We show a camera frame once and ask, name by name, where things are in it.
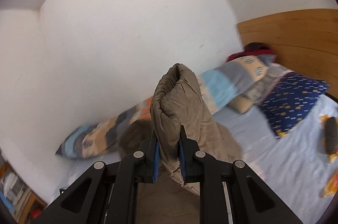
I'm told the brown puffer jacket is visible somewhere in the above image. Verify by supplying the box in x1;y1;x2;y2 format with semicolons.
119;64;243;223

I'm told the beige small pillow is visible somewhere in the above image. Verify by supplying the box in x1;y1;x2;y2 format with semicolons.
228;95;253;114

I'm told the grey patterned pillow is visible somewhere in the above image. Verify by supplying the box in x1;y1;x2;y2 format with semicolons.
244;63;292;105

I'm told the navy blue patterned pillow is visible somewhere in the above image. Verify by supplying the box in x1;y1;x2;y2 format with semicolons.
259;72;329;138

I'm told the wooden shelf with clutter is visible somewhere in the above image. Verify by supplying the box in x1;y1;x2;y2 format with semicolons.
0;153;47;223

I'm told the wooden headboard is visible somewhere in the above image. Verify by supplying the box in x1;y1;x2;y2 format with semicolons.
237;9;338;98

